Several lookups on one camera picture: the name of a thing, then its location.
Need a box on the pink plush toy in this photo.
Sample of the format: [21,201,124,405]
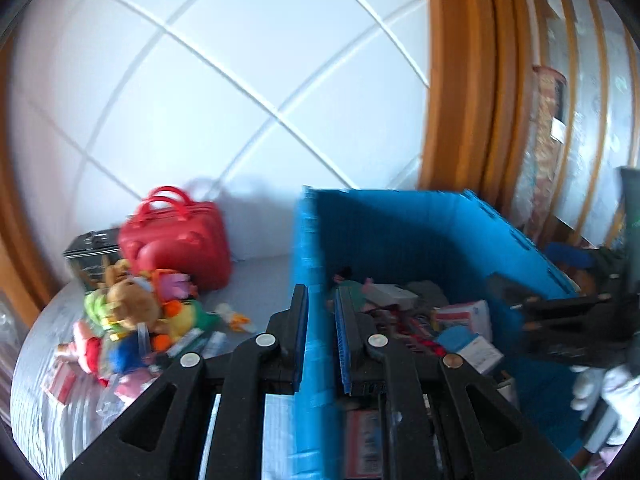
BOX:
[115,368,156,404]

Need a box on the red hard carry case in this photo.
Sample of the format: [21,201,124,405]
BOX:
[117,185,232,290]

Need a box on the red white tissue pack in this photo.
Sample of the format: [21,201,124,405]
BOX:
[41,356,81,405]

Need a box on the patterned rolled mat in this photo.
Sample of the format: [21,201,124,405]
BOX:
[511,65,566,242]

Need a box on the pink pig plush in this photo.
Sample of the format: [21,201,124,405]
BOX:
[54,320,108,387]

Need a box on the green frog plush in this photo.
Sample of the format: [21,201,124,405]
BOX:
[84,289,127,341]

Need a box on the small white duck toy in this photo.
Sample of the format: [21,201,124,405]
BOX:
[214,302,256,334]

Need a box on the long red box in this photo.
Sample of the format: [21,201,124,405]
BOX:
[343,411,383,479]

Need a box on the brown teddy bear plush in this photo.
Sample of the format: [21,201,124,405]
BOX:
[104,259,160,332]

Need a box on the blue plastic storage crate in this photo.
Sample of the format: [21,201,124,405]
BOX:
[292,190,580,479]

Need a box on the blue bristle brush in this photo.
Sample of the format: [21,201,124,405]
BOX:
[108,323,152,376]

